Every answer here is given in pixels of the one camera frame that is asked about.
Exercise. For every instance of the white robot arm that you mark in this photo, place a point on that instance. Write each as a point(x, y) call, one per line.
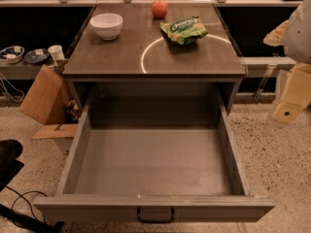
point(294, 35)

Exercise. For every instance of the grey low shelf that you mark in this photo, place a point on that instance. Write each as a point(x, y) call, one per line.
point(22, 71)

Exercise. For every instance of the grey cabinet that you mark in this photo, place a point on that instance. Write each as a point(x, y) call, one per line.
point(143, 52)

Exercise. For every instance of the green rice chip bag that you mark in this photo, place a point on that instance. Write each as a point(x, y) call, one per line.
point(185, 31)

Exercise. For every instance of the dark blue bowl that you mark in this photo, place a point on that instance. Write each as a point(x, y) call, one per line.
point(37, 56)

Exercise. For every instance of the white cup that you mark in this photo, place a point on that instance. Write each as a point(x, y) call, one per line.
point(56, 52)

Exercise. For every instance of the red apple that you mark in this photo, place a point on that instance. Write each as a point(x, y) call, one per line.
point(159, 8)

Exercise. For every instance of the black chair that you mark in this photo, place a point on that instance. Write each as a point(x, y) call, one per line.
point(10, 150)

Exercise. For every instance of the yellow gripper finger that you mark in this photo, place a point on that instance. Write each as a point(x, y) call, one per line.
point(276, 37)
point(296, 94)

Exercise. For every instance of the white bowl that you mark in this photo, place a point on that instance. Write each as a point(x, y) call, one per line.
point(107, 26)

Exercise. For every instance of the blue patterned bowl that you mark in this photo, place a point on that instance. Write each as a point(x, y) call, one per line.
point(12, 55)

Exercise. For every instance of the brown cardboard box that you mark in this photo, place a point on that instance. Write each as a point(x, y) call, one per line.
point(46, 102)

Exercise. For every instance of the black drawer handle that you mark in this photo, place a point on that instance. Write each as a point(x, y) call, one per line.
point(155, 215)

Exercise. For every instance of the open grey top drawer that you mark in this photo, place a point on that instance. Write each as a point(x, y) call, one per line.
point(135, 152)

